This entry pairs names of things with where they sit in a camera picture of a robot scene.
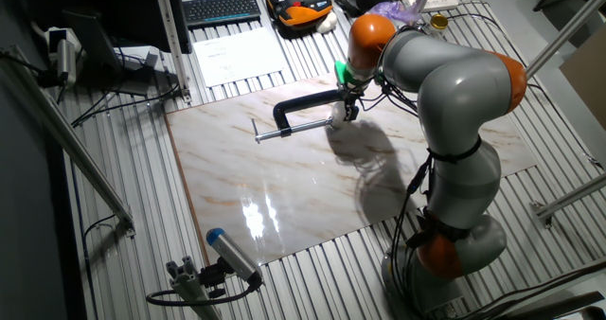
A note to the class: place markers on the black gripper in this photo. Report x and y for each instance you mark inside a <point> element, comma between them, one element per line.
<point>352,93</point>

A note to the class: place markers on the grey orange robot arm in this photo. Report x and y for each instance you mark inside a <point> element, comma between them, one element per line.
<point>464,83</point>

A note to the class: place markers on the jar with yellow lid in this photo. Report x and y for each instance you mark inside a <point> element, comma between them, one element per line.
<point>438,23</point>

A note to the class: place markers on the black metal C-clamp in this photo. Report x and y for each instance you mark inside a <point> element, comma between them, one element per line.
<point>293,104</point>

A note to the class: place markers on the marble pattern board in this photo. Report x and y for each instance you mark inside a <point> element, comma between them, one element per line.
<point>284,183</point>

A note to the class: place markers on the orange black teach pendant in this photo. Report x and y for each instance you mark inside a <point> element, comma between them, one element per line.
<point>303,14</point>

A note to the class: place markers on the purple plastic bag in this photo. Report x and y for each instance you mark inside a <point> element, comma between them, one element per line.
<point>395,10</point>

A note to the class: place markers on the white printed paper sheet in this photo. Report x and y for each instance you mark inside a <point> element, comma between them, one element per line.
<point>239,57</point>

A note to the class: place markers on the white power strip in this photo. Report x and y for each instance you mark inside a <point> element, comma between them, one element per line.
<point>442,0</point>

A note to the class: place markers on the black keyboard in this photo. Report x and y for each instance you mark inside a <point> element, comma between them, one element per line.
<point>221,8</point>

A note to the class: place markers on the aluminium profile upright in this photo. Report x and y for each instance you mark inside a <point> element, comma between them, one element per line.
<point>169,31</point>

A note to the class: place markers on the brown cardboard sheet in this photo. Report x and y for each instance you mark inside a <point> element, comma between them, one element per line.
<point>587,83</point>

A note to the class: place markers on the short aluminium profile stub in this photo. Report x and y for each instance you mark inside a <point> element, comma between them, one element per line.
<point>189,287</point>

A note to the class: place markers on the black monitor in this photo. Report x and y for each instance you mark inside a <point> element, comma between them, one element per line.
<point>109,7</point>

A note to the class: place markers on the silver camera with blue cap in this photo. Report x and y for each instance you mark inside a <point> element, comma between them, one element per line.
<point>233,254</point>

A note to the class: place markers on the black camera clamp mount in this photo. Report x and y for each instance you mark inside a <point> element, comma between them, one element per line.
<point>214,275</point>

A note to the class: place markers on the aluminium post with foot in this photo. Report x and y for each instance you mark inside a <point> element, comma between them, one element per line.
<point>570,26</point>

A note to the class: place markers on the aluminium bar with bracket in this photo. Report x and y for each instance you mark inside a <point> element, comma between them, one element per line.
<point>573,197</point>

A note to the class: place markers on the long aluminium frame bar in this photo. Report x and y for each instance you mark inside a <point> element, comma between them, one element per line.
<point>71,140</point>

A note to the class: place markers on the silver camera on white bracket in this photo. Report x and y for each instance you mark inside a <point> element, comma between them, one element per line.
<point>66,62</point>

